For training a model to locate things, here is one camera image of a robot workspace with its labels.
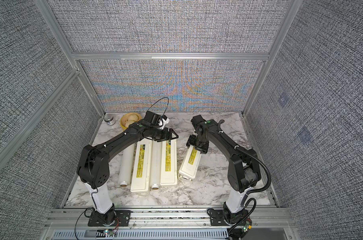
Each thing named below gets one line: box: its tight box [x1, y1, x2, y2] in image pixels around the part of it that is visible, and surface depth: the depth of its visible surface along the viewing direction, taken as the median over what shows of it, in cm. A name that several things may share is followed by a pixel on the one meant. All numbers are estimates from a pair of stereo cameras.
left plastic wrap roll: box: [120, 143, 135, 187], surface depth 87 cm
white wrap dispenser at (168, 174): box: [160, 138, 178, 186], surface depth 85 cm
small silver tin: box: [103, 113, 116, 126], surface depth 112 cm
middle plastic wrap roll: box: [150, 140, 162, 190], surface depth 87 cm
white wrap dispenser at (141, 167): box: [130, 138, 152, 193], surface depth 83 cm
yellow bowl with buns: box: [120, 112, 143, 131], surface depth 112 cm
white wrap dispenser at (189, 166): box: [178, 145, 202, 181], surface depth 81 cm
